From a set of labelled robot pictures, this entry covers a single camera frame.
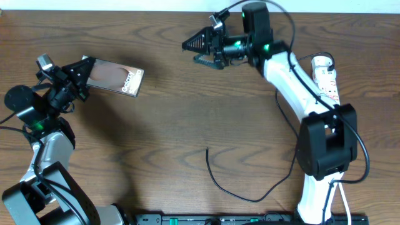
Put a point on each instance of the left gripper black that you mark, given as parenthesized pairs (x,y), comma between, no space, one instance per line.
(78,92)

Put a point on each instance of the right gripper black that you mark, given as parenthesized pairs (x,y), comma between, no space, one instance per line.
(210,35)

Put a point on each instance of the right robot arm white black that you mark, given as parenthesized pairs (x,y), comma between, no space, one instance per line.
(327,140)

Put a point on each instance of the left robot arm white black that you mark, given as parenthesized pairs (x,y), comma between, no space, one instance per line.
(47,193)

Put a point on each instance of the white charger plug adapter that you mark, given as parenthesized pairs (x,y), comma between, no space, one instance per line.
(321,61)

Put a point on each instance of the white power strip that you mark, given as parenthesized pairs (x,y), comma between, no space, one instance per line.
(325,79)

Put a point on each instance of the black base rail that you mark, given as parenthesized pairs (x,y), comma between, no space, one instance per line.
(269,218)

